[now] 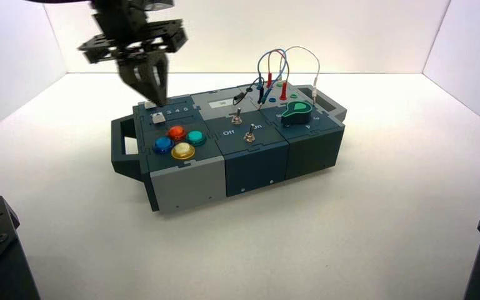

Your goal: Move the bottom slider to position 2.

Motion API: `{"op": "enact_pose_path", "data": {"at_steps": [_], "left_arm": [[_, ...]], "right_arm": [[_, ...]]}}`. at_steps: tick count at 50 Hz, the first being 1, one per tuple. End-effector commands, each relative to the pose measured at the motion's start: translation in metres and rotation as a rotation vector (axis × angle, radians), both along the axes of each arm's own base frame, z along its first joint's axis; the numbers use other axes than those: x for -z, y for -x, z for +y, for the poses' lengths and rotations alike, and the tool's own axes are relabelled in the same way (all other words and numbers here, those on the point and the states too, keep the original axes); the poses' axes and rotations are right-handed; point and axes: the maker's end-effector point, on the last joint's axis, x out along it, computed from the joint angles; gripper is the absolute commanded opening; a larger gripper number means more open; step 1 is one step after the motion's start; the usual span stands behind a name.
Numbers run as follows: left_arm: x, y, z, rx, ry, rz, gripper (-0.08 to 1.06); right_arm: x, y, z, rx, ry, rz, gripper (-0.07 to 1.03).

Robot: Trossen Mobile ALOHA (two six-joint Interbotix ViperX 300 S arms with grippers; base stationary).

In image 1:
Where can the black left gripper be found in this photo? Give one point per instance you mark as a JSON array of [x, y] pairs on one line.
[[128, 37]]

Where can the white slider knob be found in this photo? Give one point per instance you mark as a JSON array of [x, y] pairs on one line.
[[144, 104], [158, 118]]

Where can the red push button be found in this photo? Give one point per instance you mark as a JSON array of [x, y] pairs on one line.
[[177, 133]]

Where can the blue push button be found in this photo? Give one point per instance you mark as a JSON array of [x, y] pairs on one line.
[[163, 145]]

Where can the teal push button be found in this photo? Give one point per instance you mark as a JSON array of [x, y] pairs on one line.
[[196, 138]]

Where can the small white display window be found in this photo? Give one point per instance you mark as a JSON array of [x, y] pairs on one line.
[[222, 104]]

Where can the yellow push button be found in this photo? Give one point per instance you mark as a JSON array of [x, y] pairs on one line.
[[183, 151]]

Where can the grey and blue control box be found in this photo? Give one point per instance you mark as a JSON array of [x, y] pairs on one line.
[[190, 186]]

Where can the blue banana socket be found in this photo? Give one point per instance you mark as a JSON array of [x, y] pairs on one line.
[[272, 100]]

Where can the green rotary knob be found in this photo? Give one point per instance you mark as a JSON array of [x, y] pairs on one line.
[[298, 112]]

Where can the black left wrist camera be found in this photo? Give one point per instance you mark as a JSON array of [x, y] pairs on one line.
[[159, 3]]

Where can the metal toggle switch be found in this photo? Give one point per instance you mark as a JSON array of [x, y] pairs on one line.
[[236, 117], [249, 135]]

